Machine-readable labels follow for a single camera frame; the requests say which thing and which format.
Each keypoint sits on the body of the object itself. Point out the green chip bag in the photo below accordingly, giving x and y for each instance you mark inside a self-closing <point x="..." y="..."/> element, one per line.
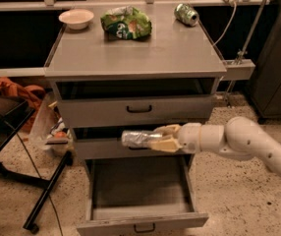
<point x="126" y="23"/>

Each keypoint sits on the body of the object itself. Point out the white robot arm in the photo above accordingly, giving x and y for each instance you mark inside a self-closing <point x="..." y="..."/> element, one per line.
<point x="240" y="139"/>

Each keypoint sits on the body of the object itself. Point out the grey top drawer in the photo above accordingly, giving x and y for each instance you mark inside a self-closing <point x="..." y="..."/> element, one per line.
<point x="133" y="102"/>

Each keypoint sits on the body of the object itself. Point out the orange bag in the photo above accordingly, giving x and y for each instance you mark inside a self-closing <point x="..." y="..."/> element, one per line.
<point x="33" y="94"/>

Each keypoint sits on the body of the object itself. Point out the green soda can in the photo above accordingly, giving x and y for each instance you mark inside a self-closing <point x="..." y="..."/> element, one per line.
<point x="186" y="14"/>

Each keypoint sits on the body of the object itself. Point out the grey drawer cabinet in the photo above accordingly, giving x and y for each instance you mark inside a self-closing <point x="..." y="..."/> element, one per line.
<point x="172" y="51"/>

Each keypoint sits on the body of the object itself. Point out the grey bottom drawer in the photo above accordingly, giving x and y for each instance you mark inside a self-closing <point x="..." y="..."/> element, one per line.
<point x="139" y="196"/>

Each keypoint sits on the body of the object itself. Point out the metal pole with clamp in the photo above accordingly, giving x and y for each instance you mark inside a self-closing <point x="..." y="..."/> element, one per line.
<point x="237" y="62"/>

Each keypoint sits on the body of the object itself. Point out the grey side shelf rail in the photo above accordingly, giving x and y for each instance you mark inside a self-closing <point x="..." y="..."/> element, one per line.
<point x="22" y="72"/>

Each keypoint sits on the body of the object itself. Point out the clear plastic bag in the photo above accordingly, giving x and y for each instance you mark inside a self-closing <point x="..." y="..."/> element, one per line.
<point x="46" y="123"/>

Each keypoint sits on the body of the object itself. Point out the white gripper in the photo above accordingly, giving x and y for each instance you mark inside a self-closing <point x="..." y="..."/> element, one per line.
<point x="190" y="137"/>

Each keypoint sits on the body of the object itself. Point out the black cart stand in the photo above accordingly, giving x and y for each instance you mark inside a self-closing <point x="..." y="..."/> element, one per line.
<point x="14" y="113"/>

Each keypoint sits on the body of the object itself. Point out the grey middle drawer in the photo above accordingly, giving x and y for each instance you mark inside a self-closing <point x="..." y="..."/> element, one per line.
<point x="105" y="142"/>

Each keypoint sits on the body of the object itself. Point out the white bowl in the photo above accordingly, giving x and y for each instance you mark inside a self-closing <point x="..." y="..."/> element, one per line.
<point x="76" y="19"/>

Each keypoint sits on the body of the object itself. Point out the grey drawer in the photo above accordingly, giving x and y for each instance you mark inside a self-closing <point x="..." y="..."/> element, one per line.
<point x="133" y="102"/>
<point x="105" y="142"/>
<point x="139" y="196"/>

